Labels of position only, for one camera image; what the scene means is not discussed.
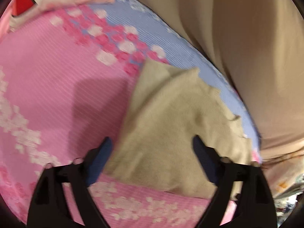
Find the small beige cloth garment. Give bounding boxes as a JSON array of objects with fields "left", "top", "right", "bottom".
[{"left": 104, "top": 58, "right": 253, "bottom": 201}]

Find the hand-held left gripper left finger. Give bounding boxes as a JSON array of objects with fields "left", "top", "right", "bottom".
[{"left": 27, "top": 136, "right": 113, "bottom": 228}]

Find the person's beige trouser leg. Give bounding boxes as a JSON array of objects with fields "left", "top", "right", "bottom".
[{"left": 116, "top": 0, "right": 304, "bottom": 162}]

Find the pink and blue floral blanket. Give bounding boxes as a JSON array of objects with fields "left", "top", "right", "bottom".
[{"left": 0, "top": 0, "right": 263, "bottom": 226}]

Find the red box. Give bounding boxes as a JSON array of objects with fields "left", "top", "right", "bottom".
[{"left": 11, "top": 0, "right": 36, "bottom": 17}]

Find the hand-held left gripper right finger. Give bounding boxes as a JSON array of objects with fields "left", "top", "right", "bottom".
[{"left": 192, "top": 135, "right": 278, "bottom": 228}]

